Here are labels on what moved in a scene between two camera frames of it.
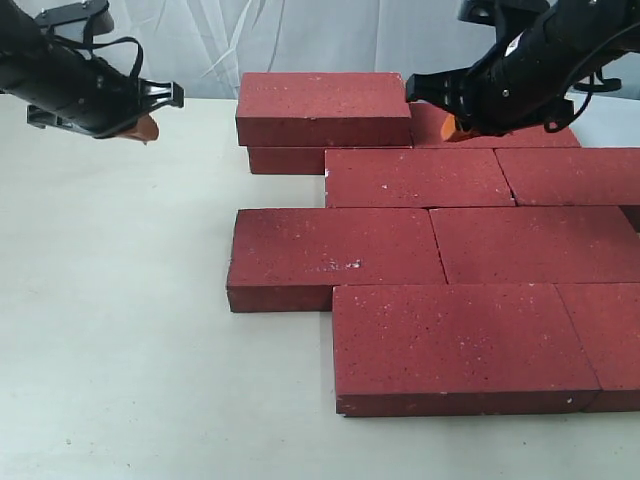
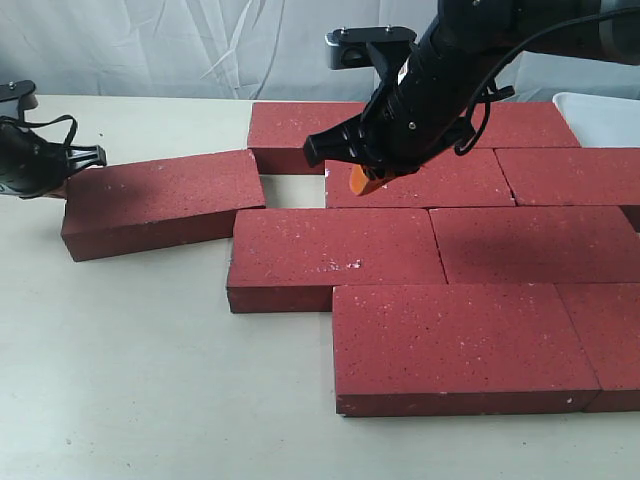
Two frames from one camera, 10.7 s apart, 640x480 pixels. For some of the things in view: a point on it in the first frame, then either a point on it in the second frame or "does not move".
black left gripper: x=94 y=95 to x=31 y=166
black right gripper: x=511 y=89 to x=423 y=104
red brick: x=572 y=176 does not move
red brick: x=415 y=178 does not move
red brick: x=323 y=109 to x=126 y=208
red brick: x=537 y=245 does not move
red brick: x=606 y=316 does not move
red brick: x=291 y=259 does not move
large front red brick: x=457 y=349 does not move
